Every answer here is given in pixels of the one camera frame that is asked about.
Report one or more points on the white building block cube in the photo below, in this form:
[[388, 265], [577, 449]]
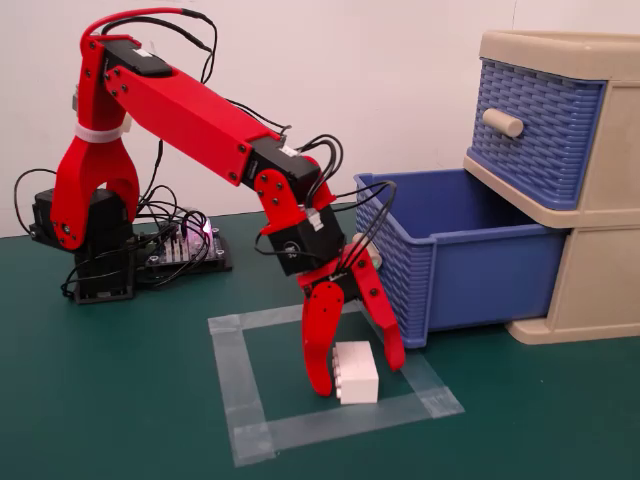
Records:
[[357, 372]]

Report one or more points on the mint tape knob cap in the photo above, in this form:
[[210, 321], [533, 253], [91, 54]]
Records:
[[376, 260]]

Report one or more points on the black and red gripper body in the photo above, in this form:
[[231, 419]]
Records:
[[305, 245]]

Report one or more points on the red robot arm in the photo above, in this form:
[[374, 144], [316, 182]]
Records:
[[190, 115]]

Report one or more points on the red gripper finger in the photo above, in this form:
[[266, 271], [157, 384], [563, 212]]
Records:
[[377, 300], [320, 335]]

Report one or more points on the translucent tape strip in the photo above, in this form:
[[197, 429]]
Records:
[[270, 317], [240, 390], [350, 420], [430, 385]]

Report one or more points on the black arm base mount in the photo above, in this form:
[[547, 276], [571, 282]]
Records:
[[100, 285]]

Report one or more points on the beige plastic drawer cabinet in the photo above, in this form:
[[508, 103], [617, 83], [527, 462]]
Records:
[[610, 280]]

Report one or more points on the black controller board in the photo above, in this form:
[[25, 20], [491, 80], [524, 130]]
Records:
[[210, 255]]

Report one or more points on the blue woven drawer clean knob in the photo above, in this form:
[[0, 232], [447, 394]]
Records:
[[550, 150]]

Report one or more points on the blue woven drawer taped knob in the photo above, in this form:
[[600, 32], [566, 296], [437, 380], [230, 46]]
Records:
[[480, 280]]

